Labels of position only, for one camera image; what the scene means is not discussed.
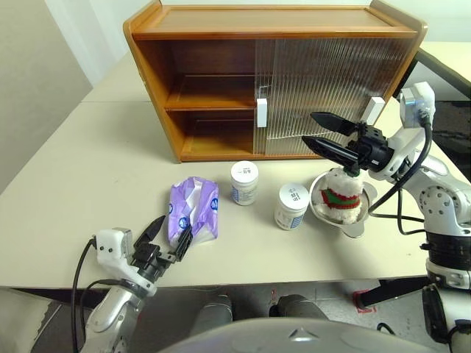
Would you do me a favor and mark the silver metal bowl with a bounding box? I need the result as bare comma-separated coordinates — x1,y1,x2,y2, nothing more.
308,171,378,239

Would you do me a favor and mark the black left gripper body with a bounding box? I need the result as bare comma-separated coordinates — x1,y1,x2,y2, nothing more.
130,241,181,284

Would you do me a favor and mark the red floor tape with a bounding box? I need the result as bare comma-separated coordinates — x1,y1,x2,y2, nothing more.
353,289,378,314

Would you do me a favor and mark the purple soft pack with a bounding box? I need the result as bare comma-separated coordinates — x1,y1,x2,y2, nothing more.
167,176,221,248

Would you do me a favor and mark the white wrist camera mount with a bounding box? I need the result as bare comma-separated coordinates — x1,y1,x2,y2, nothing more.
375,82,437,181
92,227,157,296

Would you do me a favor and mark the ribbed clear sliding door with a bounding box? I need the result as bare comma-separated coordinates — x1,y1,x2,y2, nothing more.
252,38,402,156
265,36,420,160

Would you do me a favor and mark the wooden two-shelf cabinet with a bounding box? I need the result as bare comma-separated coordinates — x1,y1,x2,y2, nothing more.
122,0,429,164

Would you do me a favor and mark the grey robot torso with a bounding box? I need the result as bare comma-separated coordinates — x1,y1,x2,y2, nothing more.
157,318,439,353

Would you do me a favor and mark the white door handle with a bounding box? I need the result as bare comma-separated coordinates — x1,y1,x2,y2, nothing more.
256,97,268,128
365,96,385,124

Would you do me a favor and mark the beige cloth cover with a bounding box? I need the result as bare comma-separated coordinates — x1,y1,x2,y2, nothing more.
0,288,74,353

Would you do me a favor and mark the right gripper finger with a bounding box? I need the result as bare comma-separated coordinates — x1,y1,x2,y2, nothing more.
310,110,361,136
300,135,361,169

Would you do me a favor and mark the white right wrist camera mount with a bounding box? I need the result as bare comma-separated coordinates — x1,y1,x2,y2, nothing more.
375,82,437,181

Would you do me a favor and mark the white bottle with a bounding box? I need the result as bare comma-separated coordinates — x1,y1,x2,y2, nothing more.
274,182,309,232
230,160,260,207

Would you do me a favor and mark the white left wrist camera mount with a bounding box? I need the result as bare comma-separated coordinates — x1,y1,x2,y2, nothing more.
92,227,157,296

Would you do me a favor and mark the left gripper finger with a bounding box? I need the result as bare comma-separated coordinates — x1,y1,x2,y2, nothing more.
174,224,195,263
133,215,166,247

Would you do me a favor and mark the dark grey slanted bar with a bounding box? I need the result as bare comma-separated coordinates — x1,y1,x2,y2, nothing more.
414,47,471,101

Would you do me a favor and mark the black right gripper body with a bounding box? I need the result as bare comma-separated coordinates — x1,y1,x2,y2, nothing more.
344,124,392,177

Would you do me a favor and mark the black table leg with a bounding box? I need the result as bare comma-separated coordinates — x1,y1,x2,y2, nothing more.
359,276,432,307

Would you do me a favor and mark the dark grey rounded shape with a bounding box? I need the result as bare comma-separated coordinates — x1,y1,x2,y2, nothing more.
191,293,233,338
269,293,330,321

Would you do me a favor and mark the white snowman plush toy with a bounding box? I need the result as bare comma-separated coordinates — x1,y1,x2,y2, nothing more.
315,167,364,224

